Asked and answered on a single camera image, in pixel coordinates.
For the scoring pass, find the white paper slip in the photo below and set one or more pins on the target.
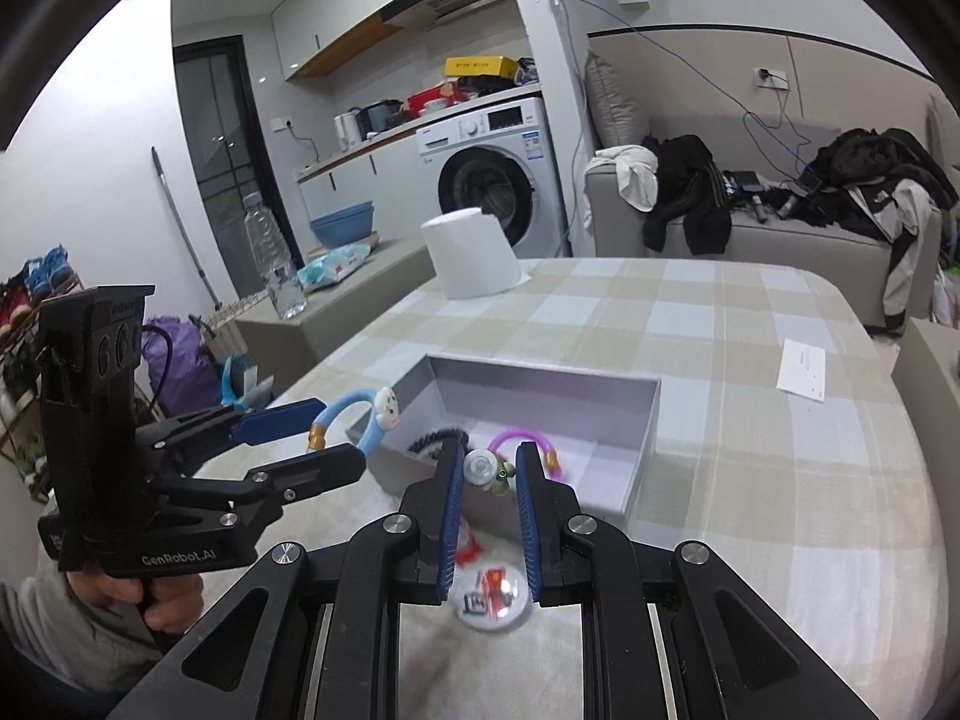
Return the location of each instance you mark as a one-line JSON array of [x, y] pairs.
[[802, 371]]

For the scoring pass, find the checkered tablecloth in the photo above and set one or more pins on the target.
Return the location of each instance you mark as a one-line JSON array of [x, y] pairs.
[[826, 509]]

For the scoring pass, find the blue shopping bag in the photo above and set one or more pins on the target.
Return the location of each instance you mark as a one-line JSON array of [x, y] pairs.
[[242, 388]]

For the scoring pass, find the black clothes on sofa arm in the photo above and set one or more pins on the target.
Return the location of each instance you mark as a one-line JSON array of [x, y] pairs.
[[690, 189]]

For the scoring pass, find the white front-load washing machine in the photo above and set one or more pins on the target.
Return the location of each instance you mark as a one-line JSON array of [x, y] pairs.
[[499, 159]]

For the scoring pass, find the purple bag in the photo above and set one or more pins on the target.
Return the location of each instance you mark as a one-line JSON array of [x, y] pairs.
[[180, 371]]

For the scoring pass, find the small green flower hair clip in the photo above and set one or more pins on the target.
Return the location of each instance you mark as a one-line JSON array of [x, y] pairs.
[[504, 471]]

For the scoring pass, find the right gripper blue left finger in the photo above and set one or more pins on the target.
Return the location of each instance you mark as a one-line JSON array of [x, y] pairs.
[[450, 477]]

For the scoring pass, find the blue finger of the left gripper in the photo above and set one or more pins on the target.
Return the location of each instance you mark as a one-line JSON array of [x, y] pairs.
[[309, 475], [278, 422]]

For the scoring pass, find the grey cardboard phone box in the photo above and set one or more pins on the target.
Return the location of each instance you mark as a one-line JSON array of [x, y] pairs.
[[602, 426]]

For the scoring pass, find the white paper towel roll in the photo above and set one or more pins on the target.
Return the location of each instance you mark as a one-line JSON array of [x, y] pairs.
[[471, 256]]

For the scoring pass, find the white kettle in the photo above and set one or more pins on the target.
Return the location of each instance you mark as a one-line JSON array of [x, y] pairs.
[[348, 130]]

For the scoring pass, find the red and clear hair clip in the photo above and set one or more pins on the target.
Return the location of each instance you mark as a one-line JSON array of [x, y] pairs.
[[468, 548]]

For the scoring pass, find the white garment on sofa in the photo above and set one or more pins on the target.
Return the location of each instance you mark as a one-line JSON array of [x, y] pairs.
[[636, 173]]

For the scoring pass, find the grey sofa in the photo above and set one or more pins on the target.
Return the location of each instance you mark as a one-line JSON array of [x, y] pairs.
[[851, 263]]

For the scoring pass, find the black jacket pile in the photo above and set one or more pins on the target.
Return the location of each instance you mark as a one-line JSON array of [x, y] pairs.
[[884, 186]]

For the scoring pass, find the wet wipes pack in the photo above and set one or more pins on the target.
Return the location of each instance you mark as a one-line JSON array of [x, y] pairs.
[[333, 267]]

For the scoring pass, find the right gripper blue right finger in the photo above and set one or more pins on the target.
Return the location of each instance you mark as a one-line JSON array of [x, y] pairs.
[[529, 476]]

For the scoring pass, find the white round picture badge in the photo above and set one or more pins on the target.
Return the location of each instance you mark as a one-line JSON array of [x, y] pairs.
[[490, 596]]

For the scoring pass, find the grey sofa cushion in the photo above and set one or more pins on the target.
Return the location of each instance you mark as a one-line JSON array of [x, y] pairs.
[[618, 118]]

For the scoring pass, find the person's left hand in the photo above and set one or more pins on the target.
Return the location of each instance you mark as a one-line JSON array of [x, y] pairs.
[[170, 604]]

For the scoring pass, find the blue plastic basin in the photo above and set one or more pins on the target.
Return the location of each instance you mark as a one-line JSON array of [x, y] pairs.
[[344, 226]]

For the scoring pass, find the yellow cardboard box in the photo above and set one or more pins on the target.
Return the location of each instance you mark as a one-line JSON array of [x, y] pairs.
[[472, 66]]

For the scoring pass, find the clear plastic water bottle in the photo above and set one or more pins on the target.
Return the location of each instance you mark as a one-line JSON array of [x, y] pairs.
[[272, 257]]

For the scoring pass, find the beige bench left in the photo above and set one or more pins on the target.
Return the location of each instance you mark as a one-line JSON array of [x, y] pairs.
[[287, 349]]

